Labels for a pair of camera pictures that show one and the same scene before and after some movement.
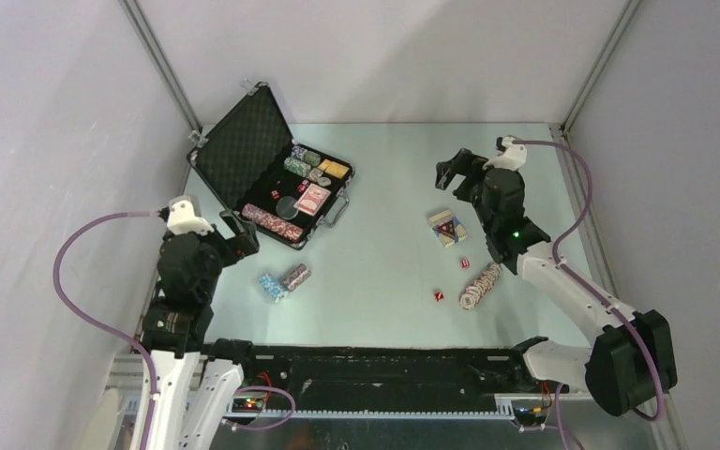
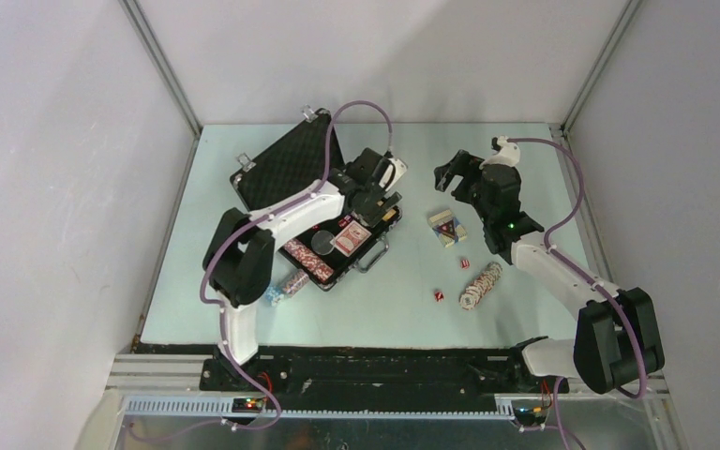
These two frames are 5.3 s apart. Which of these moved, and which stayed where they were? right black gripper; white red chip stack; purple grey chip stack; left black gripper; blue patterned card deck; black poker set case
Moved: left black gripper; black poker set case
Stayed: white red chip stack; purple grey chip stack; right black gripper; blue patterned card deck
